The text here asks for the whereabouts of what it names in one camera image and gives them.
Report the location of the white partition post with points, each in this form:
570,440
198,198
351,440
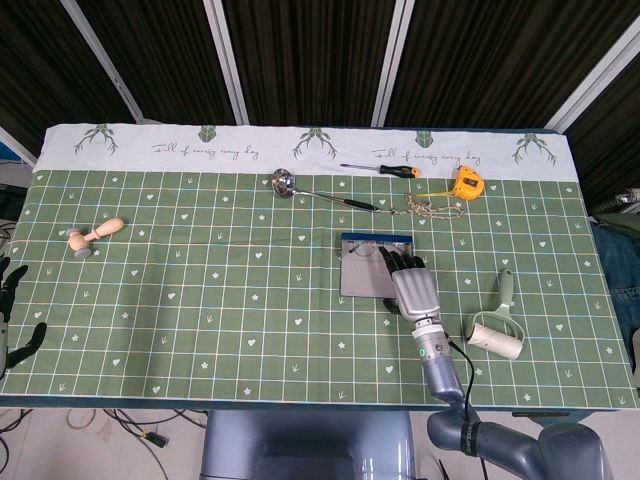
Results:
595,80
102,60
392,60
226,60

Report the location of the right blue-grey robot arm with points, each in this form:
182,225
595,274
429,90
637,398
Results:
445,380

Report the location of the small wooden mallet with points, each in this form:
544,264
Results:
80,242

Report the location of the yellow tape measure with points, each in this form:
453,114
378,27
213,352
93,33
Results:
468,184

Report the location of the blue-grey robot torso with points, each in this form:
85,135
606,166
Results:
310,445

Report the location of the seated person in jeans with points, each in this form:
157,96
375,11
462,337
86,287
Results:
617,260

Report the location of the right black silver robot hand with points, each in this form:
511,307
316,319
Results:
415,295

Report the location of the green checked tablecloth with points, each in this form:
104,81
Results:
200,300

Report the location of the black orange screwdriver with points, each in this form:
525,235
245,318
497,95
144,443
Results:
395,170

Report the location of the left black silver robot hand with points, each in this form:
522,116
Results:
4,300

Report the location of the green lint roller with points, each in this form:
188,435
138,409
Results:
497,342

